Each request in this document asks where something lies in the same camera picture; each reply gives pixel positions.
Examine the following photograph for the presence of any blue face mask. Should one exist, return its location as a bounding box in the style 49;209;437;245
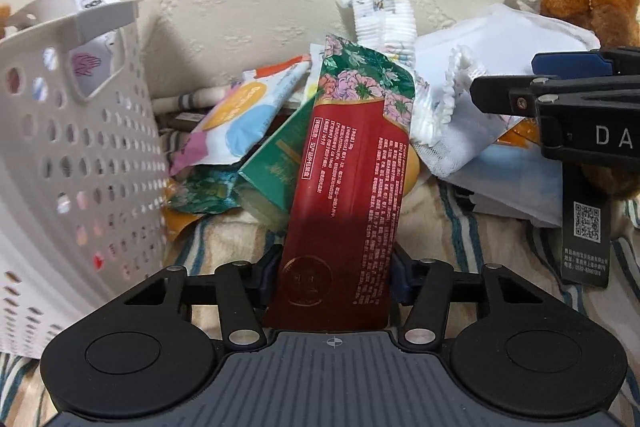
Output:
447;146;566;228

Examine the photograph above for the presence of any colourful dotted wipes packet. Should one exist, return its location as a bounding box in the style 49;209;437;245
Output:
169;58;313;178

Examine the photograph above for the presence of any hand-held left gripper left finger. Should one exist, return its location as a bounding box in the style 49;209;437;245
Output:
102;246;284;353

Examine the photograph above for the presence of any red floral snack packet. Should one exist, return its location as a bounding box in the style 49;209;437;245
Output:
262;34;417;330

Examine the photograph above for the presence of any yellow orange packet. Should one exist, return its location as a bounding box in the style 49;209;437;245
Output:
402;142;422;202

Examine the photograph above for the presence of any black hang tag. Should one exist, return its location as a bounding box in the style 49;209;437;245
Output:
560;161;612;289

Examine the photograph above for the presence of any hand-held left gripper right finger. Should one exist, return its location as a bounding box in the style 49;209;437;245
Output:
392;252;566;352

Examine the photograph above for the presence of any green foil packet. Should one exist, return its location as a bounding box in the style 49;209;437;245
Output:
239;99;321;228

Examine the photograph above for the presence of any white plastic packaging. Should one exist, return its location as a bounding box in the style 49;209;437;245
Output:
415;2;601;58

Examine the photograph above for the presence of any striped fabric roll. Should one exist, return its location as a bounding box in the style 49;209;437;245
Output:
152;88;231;114

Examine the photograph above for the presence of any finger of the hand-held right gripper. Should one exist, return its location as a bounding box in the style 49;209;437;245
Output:
531;48;640;76
470;76;640;118

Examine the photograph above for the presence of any white packet purple print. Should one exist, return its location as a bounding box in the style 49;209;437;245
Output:
70;32;121;100

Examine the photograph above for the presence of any white perforated plastic basket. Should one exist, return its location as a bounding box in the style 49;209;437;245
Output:
0;0;168;355

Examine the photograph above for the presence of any teal floral packet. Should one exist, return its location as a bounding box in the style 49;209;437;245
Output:
167;167;243;214

